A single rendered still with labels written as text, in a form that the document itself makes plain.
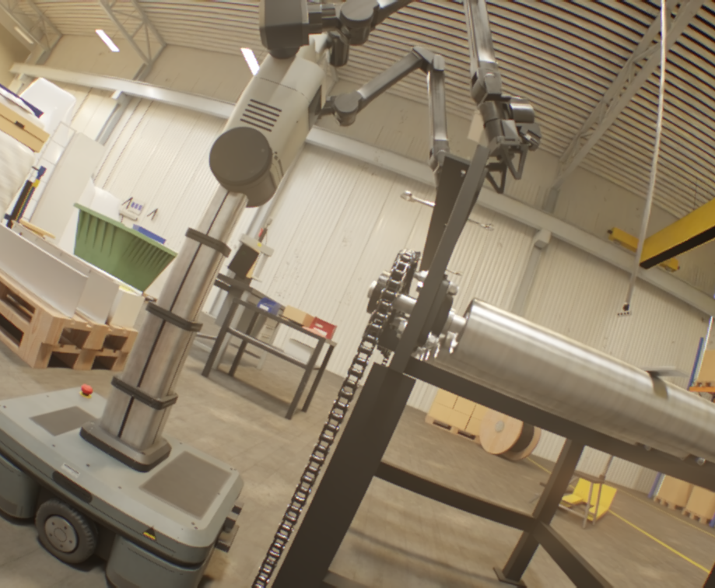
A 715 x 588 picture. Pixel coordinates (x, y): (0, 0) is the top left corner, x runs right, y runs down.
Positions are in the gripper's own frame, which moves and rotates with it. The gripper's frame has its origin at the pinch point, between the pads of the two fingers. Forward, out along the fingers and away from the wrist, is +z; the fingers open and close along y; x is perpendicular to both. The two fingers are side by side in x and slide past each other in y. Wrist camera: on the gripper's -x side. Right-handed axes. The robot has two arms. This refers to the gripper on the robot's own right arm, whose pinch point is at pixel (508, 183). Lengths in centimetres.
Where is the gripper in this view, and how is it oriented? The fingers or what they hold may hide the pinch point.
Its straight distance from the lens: 98.5
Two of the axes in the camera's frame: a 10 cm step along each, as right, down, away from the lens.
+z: 1.1, 9.9, -0.9
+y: -0.8, 1.0, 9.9
